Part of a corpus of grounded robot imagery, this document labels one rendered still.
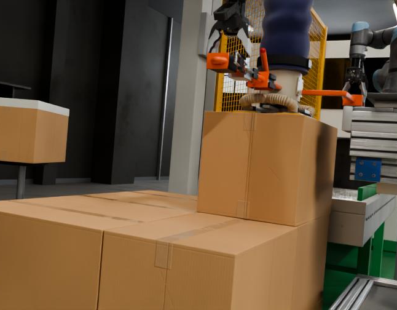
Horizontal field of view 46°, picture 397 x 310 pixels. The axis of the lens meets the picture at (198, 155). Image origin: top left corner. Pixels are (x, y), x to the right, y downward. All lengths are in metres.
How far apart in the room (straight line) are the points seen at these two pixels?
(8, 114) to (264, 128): 1.92
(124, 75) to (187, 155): 6.18
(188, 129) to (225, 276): 2.29
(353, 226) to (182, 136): 1.53
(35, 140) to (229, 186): 1.67
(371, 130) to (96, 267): 1.06
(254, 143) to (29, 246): 0.85
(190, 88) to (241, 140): 1.68
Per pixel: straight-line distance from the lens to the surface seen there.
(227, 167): 1.80
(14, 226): 1.58
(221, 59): 1.48
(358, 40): 2.30
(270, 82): 1.80
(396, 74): 1.83
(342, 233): 2.36
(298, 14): 2.06
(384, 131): 1.79
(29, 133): 3.16
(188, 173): 3.37
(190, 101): 3.40
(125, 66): 9.46
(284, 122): 1.73
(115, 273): 1.34
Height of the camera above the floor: 0.78
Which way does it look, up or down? level
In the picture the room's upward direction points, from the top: 5 degrees clockwise
